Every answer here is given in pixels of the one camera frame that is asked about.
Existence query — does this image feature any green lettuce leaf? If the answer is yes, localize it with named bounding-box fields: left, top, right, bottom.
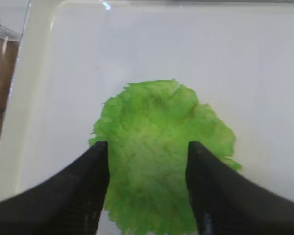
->
left=89, top=80, right=241, bottom=235

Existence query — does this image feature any white paper tray liner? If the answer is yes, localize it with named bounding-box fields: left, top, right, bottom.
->
left=46, top=1, right=294, bottom=200

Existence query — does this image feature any silver metal tray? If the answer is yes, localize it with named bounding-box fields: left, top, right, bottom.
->
left=0, top=0, right=294, bottom=206

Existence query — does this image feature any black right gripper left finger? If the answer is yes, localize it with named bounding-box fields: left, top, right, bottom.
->
left=0, top=141, right=109, bottom=235

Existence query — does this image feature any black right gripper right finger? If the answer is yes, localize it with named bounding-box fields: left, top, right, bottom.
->
left=185, top=141, right=294, bottom=235

